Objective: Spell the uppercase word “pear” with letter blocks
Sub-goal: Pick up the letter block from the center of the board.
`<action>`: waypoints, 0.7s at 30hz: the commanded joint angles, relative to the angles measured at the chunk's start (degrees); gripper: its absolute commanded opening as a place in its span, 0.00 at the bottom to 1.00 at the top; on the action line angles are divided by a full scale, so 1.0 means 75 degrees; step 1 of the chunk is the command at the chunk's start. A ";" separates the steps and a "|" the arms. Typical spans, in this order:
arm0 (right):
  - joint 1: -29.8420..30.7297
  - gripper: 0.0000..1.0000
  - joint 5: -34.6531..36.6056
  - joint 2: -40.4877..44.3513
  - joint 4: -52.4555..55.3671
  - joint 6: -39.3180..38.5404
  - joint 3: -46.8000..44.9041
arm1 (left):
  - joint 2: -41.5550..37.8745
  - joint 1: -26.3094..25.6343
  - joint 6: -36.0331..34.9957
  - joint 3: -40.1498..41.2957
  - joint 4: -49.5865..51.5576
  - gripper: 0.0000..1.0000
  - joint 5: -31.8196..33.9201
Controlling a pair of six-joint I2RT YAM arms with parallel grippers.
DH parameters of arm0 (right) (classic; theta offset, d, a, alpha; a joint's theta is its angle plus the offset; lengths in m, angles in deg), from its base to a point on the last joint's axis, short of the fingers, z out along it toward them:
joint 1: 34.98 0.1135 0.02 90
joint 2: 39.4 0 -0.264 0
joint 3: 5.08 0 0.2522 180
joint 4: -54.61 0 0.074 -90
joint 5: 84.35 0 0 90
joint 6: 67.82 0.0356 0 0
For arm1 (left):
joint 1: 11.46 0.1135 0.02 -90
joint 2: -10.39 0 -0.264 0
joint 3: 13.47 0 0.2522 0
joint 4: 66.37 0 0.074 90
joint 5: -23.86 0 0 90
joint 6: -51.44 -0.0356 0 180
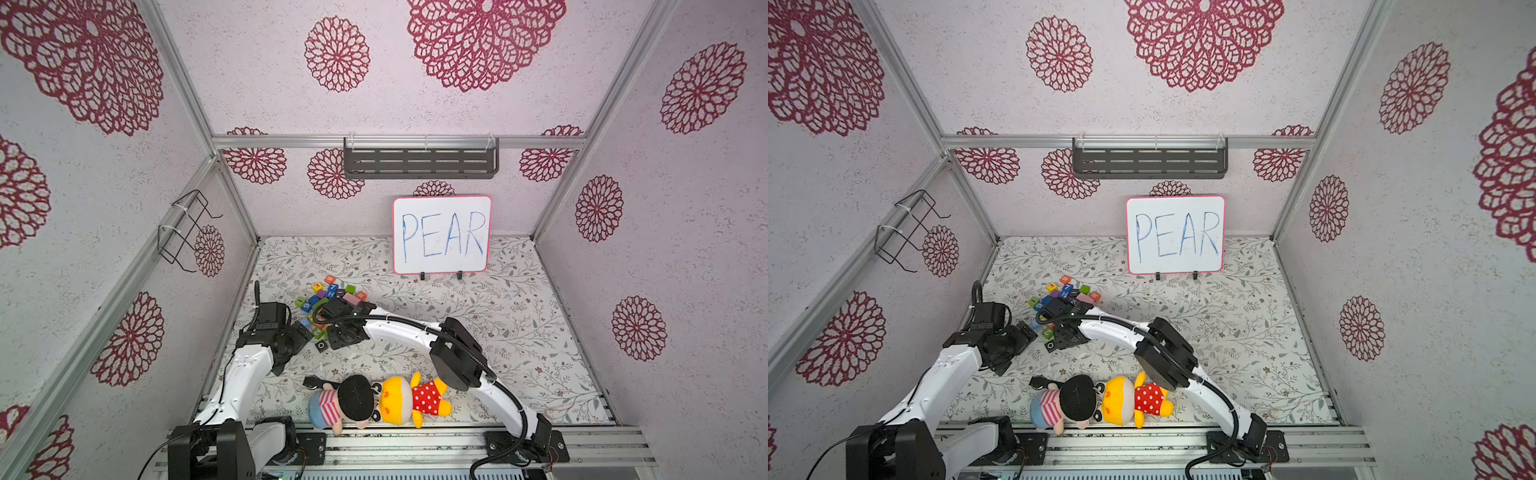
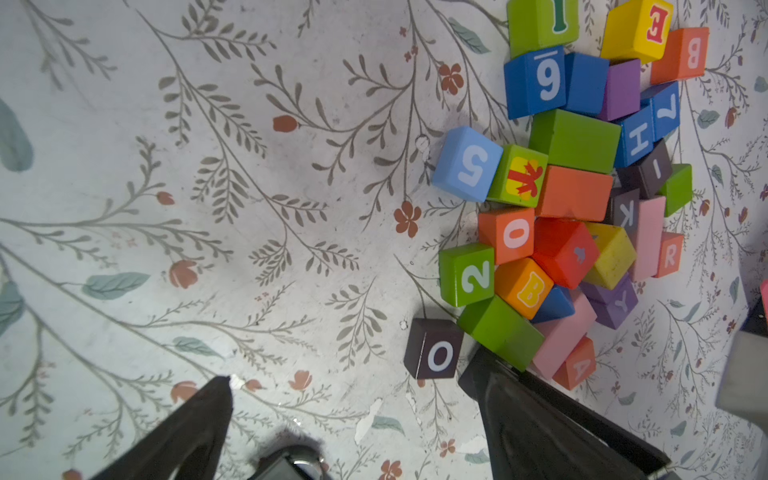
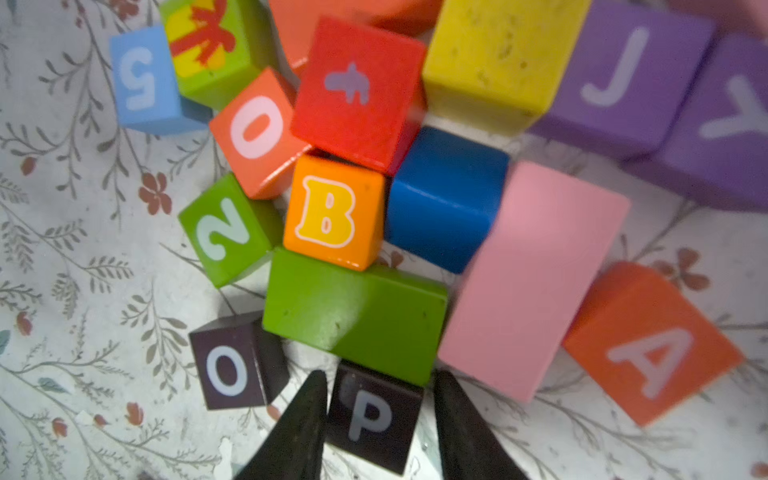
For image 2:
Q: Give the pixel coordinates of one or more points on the dark block minus sign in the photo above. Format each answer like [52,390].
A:
[648,174]

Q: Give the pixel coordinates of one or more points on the orange block number 0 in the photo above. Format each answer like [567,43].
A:
[509,231]

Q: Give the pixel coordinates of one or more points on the green long block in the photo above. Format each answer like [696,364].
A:
[502,330]

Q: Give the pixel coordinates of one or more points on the orange block letter R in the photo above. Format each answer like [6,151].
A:
[670,253]

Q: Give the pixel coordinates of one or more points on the blue block letter H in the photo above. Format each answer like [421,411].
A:
[636,137]

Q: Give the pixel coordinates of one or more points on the pink long block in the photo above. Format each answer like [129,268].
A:
[647,238]

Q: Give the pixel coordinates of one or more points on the orange block letter A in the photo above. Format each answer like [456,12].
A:
[578,366]

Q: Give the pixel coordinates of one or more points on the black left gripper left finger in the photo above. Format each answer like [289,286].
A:
[186,445]

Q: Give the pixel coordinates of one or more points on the green block number 1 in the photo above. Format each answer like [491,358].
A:
[539,24]

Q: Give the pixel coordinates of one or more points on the orange block letter B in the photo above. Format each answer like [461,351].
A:
[684,58]

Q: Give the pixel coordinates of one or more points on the yellow block letter E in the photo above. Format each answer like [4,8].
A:
[638,29]

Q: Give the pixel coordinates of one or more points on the dark block letter O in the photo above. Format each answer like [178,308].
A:
[433,348]

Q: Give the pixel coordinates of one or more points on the light blue block number 5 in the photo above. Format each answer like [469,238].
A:
[467,164]

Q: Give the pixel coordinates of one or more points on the purple block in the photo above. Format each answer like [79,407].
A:
[622,91]

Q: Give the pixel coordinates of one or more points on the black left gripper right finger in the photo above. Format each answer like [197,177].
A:
[534,431]

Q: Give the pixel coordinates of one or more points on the blue block number 7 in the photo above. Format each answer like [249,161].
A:
[664,100]

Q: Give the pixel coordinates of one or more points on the plain green block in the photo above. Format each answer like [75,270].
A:
[678,189]

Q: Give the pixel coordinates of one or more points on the blue block number 6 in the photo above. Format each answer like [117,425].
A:
[535,82]

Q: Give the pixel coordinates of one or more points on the plain blue block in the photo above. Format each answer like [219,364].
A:
[586,77]

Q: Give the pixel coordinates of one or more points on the green block number 2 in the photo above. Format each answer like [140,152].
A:
[466,274]

